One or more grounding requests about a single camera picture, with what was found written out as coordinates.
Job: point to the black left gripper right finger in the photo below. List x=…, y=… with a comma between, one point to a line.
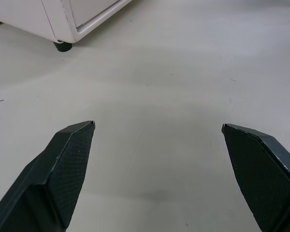
x=261, y=174

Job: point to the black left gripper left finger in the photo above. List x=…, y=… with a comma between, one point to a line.
x=50, y=178

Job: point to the black rubber foot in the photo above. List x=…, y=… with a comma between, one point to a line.
x=62, y=46

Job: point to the white cabinet with black feet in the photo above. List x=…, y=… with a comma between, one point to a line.
x=50, y=14

